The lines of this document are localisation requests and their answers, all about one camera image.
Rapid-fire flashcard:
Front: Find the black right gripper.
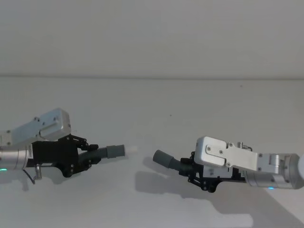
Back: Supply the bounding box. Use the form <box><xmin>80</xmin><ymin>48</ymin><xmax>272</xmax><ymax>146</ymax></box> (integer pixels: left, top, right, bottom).
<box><xmin>180</xmin><ymin>152</ymin><xmax>248</xmax><ymax>194</ymax></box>

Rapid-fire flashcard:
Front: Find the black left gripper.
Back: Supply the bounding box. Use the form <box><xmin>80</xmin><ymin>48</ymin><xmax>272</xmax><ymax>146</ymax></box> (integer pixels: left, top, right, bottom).
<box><xmin>28</xmin><ymin>133</ymin><xmax>101</xmax><ymax>179</ymax></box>

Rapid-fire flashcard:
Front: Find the black ribbed hose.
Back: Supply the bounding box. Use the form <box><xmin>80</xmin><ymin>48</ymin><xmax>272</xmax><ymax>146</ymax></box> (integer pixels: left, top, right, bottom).
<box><xmin>77</xmin><ymin>143</ymin><xmax>125</xmax><ymax>165</ymax></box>

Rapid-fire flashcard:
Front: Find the dark hose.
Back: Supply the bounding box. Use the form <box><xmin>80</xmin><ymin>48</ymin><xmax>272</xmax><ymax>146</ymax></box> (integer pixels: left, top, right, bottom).
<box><xmin>152</xmin><ymin>149</ymin><xmax>193</xmax><ymax>177</ymax></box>

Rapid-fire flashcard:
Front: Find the white table cloth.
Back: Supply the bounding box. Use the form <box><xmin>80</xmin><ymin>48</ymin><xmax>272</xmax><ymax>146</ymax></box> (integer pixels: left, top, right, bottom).
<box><xmin>0</xmin><ymin>75</ymin><xmax>304</xmax><ymax>228</ymax></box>

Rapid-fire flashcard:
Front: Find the thin dark gripper cable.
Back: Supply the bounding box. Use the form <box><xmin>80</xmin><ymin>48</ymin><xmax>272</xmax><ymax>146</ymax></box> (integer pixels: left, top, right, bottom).
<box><xmin>21</xmin><ymin>164</ymin><xmax>43</xmax><ymax>185</ymax></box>

